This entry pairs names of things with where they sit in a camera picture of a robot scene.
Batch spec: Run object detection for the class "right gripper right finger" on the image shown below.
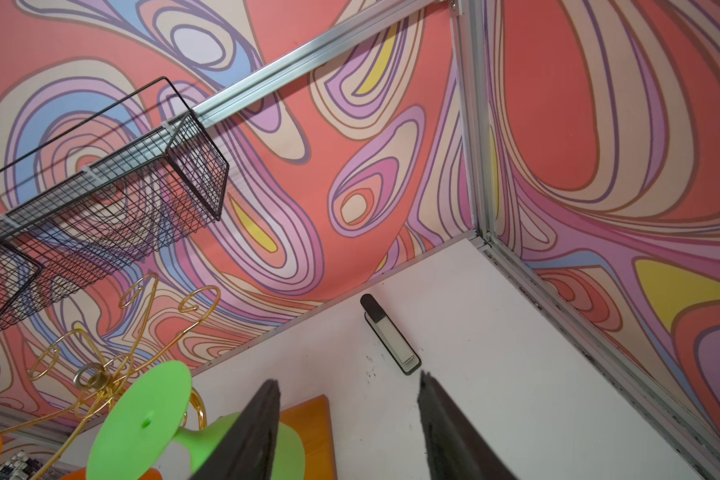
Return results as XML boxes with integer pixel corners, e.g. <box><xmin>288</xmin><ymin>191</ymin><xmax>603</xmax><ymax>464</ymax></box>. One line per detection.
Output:
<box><xmin>418</xmin><ymin>372</ymin><xmax>516</xmax><ymax>479</ymax></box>

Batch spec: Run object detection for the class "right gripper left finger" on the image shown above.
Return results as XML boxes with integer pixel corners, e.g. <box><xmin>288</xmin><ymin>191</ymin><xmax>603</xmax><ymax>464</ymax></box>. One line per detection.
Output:
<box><xmin>191</xmin><ymin>379</ymin><xmax>280</xmax><ymax>479</ymax></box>

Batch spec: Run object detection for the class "green wine glass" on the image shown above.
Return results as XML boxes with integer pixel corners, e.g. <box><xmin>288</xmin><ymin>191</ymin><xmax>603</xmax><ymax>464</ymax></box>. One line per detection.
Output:
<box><xmin>86</xmin><ymin>361</ymin><xmax>306</xmax><ymax>479</ymax></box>

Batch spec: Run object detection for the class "back black wire basket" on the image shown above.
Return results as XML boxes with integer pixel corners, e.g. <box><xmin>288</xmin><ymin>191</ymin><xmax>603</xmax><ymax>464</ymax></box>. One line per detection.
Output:
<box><xmin>0</xmin><ymin>77</ymin><xmax>229</xmax><ymax>332</ymax></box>

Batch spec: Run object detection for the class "black silver stapler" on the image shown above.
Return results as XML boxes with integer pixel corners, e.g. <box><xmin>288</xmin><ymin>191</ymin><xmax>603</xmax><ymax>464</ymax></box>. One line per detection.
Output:
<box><xmin>360</xmin><ymin>294</ymin><xmax>422</xmax><ymax>376</ymax></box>

